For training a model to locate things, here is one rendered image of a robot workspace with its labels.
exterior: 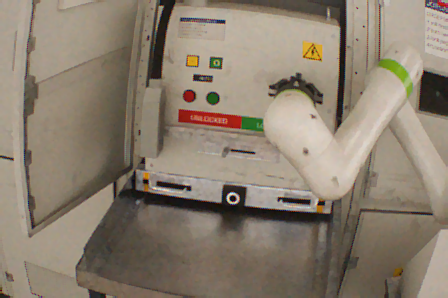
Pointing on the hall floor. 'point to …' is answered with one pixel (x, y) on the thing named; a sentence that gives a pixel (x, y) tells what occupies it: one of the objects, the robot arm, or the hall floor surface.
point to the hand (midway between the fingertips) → (298, 81)
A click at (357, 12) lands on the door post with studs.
